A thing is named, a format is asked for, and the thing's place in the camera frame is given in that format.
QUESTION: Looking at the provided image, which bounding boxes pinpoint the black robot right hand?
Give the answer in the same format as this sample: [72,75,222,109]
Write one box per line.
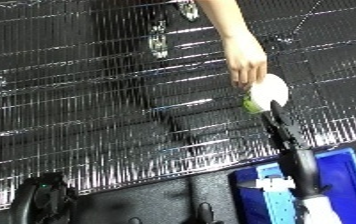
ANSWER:
[259,99,333,201]

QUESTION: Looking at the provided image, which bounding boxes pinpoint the white paper cup green band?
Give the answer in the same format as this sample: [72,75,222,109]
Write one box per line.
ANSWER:
[240,73,292,115]

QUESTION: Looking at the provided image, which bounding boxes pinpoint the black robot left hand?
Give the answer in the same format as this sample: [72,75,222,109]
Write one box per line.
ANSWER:
[7,171,81,224]

